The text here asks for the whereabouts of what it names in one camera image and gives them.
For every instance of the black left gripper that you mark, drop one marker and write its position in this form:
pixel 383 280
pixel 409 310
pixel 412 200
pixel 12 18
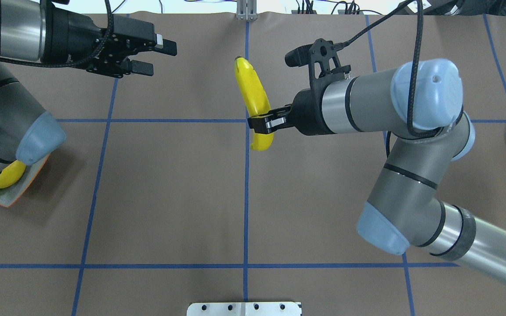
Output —
pixel 72 40

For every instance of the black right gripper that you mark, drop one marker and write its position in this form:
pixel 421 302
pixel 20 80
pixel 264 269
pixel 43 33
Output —
pixel 308 115

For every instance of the yellow banana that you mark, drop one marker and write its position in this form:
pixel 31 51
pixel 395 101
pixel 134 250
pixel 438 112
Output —
pixel 255 98
pixel 11 174

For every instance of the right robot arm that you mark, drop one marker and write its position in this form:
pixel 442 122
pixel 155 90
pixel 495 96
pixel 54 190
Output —
pixel 402 209

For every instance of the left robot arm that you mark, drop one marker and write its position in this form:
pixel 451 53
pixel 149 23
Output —
pixel 42 35

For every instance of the grey square plate orange rim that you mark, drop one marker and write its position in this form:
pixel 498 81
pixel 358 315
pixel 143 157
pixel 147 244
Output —
pixel 8 196

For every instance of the aluminium frame post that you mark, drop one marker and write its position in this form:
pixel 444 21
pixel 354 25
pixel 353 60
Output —
pixel 246 10

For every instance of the white camera pedestal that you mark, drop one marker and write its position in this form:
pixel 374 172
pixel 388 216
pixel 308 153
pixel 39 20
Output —
pixel 245 309

